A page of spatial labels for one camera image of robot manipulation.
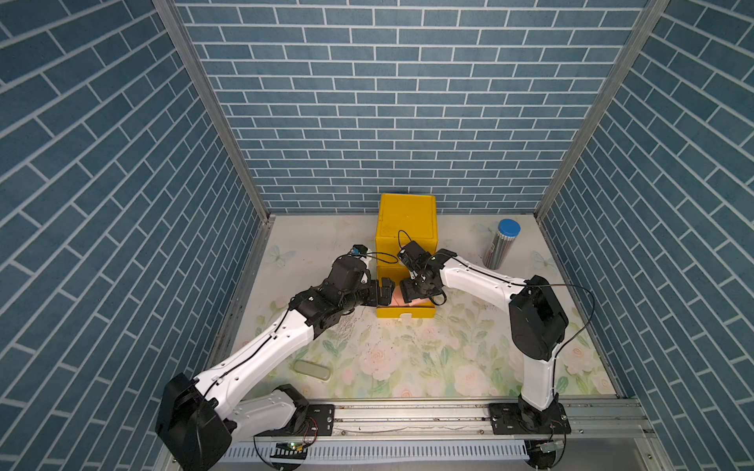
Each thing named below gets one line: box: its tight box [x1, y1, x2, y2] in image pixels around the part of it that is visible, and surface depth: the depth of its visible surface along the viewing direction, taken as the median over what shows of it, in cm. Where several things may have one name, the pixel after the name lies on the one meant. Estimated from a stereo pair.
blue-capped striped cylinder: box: [483, 217, 522, 271], surface depth 95 cm
